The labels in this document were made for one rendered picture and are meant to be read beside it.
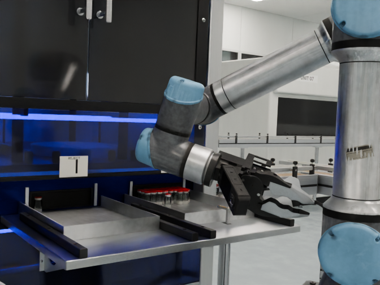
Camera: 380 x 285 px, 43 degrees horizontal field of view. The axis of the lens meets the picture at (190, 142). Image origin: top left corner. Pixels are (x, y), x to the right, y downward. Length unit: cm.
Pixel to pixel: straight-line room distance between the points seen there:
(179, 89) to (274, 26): 766
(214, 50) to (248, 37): 645
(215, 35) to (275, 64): 69
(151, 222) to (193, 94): 44
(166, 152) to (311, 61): 35
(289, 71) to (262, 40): 733
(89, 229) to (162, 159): 31
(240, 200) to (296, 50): 34
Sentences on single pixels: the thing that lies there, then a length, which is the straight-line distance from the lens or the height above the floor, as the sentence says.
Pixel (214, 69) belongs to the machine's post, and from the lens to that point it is 168.
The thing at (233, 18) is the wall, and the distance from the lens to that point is 795.
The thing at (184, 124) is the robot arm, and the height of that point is 116.
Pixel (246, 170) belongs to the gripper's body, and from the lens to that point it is 93.
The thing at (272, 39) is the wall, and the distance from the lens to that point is 851.
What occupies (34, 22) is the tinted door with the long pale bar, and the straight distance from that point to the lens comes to 140.
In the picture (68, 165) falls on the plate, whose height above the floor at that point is 102.
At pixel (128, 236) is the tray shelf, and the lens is 121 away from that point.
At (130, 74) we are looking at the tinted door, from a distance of 151.
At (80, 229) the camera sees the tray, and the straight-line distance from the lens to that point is 117.
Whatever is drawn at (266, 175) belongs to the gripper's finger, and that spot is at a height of 107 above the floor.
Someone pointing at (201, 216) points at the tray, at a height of 90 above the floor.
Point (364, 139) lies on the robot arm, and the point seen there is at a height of 115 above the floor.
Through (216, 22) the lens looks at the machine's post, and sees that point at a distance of 170.
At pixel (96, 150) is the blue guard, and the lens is 145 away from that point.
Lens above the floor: 118
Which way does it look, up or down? 3 degrees down
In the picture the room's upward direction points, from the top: 2 degrees clockwise
